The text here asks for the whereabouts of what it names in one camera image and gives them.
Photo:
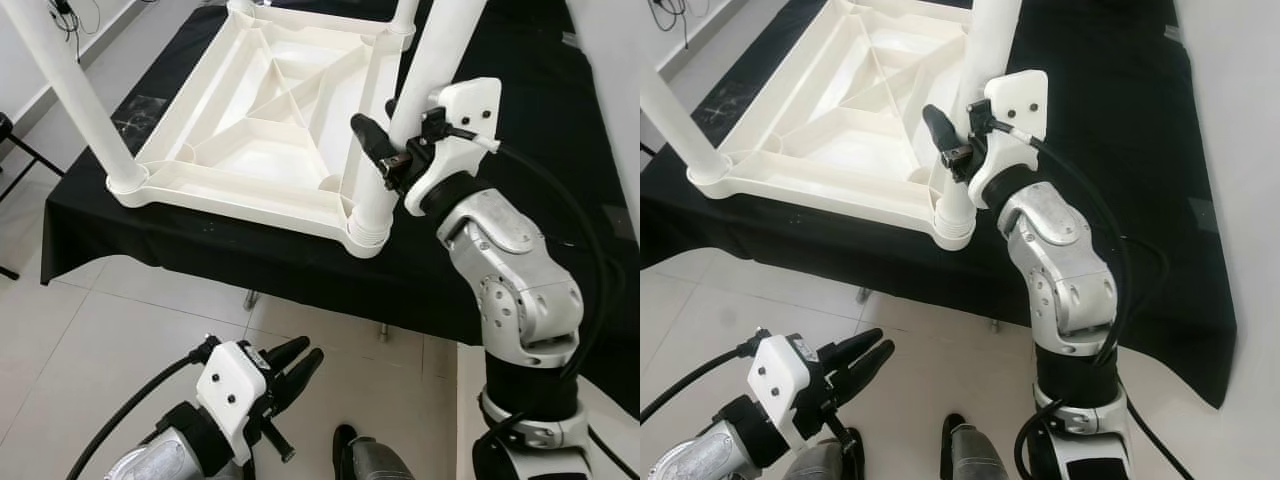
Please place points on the white plastic table leg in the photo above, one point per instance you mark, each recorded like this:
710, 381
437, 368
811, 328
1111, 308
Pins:
440, 50
70, 90
680, 120
990, 40
402, 15

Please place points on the grey black robot left foot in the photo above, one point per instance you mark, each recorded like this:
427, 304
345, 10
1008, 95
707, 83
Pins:
830, 462

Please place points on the black tablecloth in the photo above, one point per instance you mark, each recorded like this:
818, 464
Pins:
1100, 150
300, 270

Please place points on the cross-shaped clear tape patch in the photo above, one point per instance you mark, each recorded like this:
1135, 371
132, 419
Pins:
138, 115
725, 108

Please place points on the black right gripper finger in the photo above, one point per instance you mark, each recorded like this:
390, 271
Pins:
938, 130
372, 140

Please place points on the grey black robot right foot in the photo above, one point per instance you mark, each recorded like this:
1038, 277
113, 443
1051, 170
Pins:
375, 460
975, 455

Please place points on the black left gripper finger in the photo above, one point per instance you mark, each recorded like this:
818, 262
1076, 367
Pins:
300, 378
852, 346
287, 353
865, 368

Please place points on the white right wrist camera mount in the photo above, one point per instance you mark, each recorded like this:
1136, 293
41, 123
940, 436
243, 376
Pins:
465, 110
1020, 100

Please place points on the black folding chair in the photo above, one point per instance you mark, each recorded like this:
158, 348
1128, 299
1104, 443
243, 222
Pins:
25, 155

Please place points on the grey black robot foot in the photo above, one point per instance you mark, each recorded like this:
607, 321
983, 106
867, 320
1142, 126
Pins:
375, 460
830, 462
975, 455

